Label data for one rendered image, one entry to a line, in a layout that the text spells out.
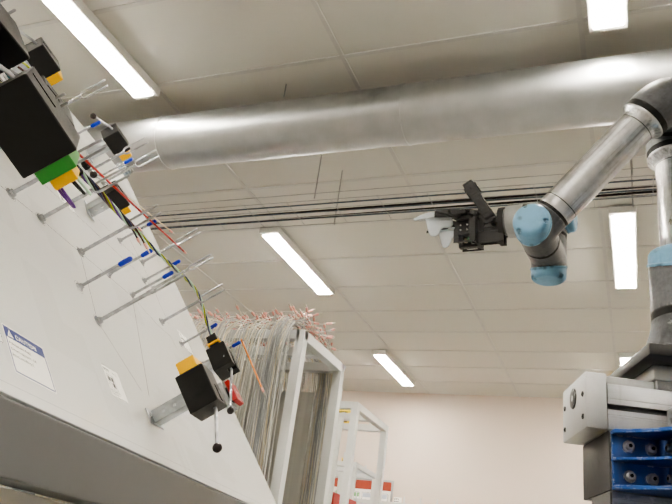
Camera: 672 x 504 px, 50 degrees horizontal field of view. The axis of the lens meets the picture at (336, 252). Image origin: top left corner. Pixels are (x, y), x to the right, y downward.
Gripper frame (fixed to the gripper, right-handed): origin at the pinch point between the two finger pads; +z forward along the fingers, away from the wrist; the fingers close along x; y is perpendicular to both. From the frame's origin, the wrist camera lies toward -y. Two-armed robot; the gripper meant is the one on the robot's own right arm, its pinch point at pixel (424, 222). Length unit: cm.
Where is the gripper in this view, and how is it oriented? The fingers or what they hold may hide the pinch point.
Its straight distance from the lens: 176.3
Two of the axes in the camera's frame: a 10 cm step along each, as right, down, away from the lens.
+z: -8.9, 0.9, 4.6
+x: 4.6, 3.1, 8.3
